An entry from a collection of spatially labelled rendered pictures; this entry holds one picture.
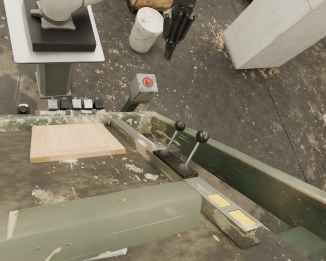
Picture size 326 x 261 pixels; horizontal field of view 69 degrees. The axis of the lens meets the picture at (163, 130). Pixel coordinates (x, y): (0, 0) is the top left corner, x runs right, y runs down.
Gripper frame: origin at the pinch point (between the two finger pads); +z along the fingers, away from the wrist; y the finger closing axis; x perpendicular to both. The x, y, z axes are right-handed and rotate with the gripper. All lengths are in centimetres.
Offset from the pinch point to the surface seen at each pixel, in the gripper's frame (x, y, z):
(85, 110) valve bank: 34, -19, 59
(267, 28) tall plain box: 102, 199, 39
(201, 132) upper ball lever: -37.4, -9.2, 2.5
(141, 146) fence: -21.1, -15.0, 26.7
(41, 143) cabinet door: -4, -47, 35
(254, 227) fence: -64, -16, -2
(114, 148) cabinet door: -17.0, -23.9, 29.6
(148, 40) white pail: 133, 71, 70
